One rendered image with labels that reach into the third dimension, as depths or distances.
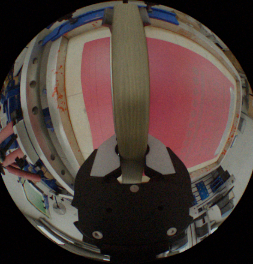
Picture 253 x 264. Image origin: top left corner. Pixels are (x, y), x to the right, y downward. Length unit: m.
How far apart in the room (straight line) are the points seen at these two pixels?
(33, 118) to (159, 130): 0.31
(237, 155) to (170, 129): 3.74
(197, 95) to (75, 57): 0.31
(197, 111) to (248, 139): 3.52
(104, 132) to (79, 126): 0.07
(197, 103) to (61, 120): 0.33
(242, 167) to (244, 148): 0.65
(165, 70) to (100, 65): 0.13
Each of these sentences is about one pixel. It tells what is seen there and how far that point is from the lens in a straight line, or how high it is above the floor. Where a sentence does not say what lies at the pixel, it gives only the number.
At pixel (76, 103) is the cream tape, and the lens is 0.21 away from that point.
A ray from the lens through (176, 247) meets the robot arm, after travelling 0.76.
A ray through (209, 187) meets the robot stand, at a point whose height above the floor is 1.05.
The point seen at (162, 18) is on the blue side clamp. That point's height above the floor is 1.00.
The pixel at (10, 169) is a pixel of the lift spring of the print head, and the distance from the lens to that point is 0.71.
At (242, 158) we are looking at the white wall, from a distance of 3.83.
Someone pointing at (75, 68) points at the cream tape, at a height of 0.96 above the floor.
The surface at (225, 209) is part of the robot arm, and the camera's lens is 1.00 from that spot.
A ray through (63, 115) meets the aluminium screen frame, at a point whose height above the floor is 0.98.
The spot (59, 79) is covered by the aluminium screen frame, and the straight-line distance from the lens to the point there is 0.22.
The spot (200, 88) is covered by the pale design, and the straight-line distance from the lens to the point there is 0.26.
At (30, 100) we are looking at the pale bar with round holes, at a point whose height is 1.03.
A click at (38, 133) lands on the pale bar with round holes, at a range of 0.24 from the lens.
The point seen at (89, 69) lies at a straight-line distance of 0.20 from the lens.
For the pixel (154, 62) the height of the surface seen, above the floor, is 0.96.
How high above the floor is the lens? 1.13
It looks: 63 degrees down
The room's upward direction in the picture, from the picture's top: 178 degrees counter-clockwise
